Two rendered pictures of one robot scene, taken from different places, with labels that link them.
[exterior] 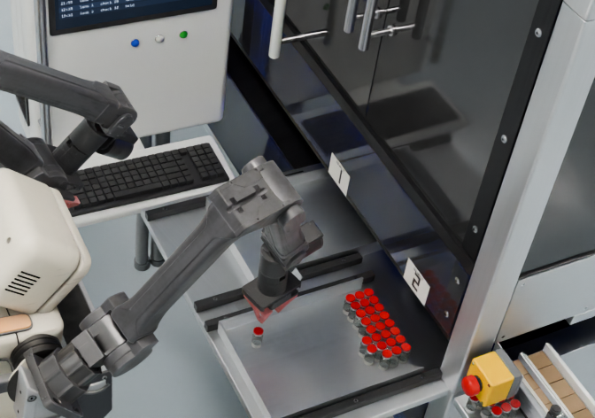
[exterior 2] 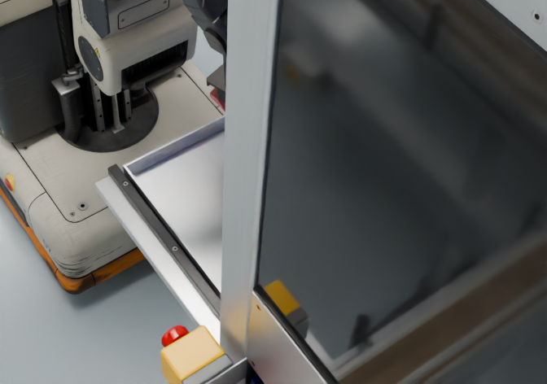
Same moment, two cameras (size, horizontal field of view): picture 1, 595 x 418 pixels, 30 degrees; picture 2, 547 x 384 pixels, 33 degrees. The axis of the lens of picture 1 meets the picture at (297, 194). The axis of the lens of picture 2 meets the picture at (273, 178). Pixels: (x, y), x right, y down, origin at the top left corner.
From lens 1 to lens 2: 1.75 m
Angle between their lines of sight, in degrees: 52
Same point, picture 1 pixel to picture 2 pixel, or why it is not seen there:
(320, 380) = (204, 216)
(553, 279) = (295, 362)
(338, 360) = not seen: hidden behind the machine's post
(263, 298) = (220, 77)
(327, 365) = not seen: hidden behind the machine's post
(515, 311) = (259, 342)
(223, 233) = not seen: outside the picture
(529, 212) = (238, 173)
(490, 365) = (196, 347)
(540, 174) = (235, 108)
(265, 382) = (189, 163)
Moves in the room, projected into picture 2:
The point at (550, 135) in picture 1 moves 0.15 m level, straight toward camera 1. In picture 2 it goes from (231, 36) to (68, 3)
